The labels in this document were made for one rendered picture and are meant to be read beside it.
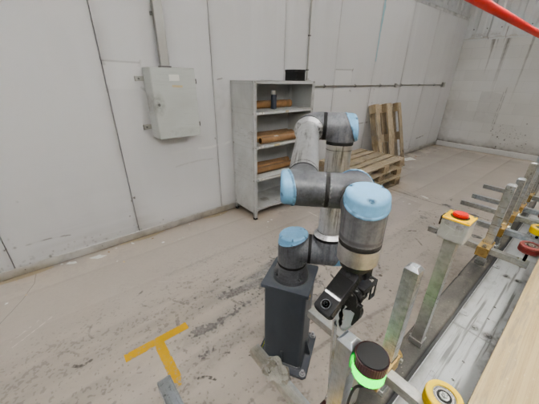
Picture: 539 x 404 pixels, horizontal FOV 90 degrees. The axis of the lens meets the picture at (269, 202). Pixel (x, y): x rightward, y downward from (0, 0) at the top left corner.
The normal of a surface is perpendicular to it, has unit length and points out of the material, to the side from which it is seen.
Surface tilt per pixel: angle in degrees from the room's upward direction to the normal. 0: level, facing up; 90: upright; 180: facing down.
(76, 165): 90
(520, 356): 0
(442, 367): 0
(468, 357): 0
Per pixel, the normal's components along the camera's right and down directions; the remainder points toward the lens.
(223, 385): 0.01, -0.91
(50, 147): 0.63, 0.33
